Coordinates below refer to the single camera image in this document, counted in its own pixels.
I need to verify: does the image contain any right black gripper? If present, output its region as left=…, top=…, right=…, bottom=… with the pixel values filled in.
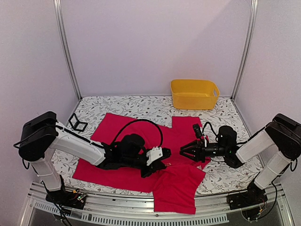
left=180, top=139, right=228, bottom=163

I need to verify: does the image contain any red t-shirt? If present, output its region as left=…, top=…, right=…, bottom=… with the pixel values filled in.
left=72, top=116, right=209, bottom=214

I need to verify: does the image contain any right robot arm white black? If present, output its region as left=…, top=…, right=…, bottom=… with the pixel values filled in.
left=180, top=113, right=301, bottom=205

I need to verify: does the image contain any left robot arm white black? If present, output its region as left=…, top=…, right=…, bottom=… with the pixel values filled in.
left=13, top=111, right=171, bottom=204

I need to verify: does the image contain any black open brooch box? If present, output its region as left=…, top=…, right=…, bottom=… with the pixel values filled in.
left=68, top=113, right=88, bottom=132

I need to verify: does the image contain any floral patterned table mat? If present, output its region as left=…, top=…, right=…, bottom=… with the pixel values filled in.
left=50, top=96, right=262, bottom=200

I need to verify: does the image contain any yellow plastic basket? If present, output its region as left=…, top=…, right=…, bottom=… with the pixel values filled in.
left=170, top=79, right=220, bottom=110

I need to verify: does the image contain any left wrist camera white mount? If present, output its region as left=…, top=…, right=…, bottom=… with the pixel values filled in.
left=146, top=147, right=171, bottom=166

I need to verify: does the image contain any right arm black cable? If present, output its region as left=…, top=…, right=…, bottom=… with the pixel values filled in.
left=202, top=121, right=219, bottom=139

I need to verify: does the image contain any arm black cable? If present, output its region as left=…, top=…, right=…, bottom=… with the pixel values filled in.
left=202, top=121, right=219, bottom=139
left=112, top=119, right=164, bottom=149

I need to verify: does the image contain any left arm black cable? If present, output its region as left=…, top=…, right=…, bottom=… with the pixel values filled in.
left=112, top=119, right=164, bottom=149

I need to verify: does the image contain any aluminium front rail frame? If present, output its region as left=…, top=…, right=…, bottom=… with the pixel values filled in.
left=18, top=182, right=296, bottom=226

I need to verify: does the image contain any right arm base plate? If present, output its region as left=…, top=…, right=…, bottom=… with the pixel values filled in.
left=227, top=187, right=268, bottom=210

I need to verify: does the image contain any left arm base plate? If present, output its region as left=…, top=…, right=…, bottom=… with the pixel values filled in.
left=46, top=190, right=87, bottom=210

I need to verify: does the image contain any right aluminium frame post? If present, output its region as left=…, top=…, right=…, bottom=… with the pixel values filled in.
left=231, top=0, right=258, bottom=102

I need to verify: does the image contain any aluminium frame post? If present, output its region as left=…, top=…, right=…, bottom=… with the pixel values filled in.
left=231, top=0, right=258, bottom=102
left=53, top=0, right=82, bottom=101

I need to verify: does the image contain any left aluminium frame post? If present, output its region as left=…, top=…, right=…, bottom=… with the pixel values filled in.
left=53, top=0, right=82, bottom=101

